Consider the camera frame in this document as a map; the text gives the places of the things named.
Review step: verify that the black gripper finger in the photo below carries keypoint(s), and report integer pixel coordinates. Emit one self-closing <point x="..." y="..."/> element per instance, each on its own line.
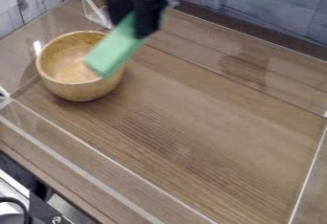
<point x="147" y="17"/>
<point x="117" y="9"/>

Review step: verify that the green rectangular block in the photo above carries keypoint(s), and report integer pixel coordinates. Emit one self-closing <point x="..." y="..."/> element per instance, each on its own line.
<point x="111" y="53"/>

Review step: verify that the wooden bowl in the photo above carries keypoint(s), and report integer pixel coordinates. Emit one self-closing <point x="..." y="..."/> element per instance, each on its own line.
<point x="64" y="74"/>

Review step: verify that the clear acrylic corner bracket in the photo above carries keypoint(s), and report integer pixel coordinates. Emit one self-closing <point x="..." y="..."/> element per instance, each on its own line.
<point x="96" y="14"/>

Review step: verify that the black metal bracket with screw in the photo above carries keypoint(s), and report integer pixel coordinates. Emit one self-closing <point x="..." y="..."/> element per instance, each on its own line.
<point x="43" y="214"/>

